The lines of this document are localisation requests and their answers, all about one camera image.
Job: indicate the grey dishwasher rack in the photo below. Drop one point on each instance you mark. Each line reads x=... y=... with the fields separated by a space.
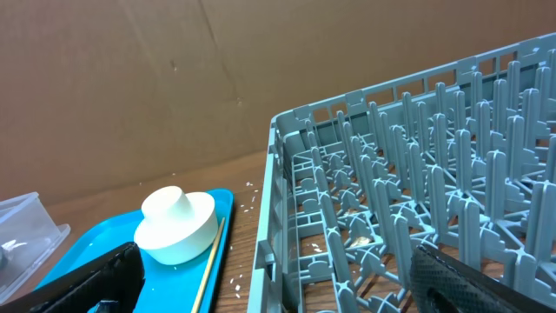
x=459 y=156

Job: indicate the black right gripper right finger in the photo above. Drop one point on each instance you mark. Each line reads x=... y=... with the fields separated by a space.
x=440 y=283

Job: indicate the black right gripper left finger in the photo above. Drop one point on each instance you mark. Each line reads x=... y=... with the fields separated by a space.
x=112 y=282

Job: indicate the wooden chopstick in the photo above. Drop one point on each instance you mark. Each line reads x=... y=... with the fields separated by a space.
x=215 y=246

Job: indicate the clear plastic bin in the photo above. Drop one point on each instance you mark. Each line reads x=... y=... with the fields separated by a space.
x=28 y=237

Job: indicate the pale green bowl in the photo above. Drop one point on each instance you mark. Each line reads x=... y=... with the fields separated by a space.
x=176 y=242

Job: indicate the white upturned cup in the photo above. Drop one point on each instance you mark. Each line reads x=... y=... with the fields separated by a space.
x=167 y=204

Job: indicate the teal plastic tray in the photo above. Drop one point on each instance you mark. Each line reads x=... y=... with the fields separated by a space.
x=167 y=288

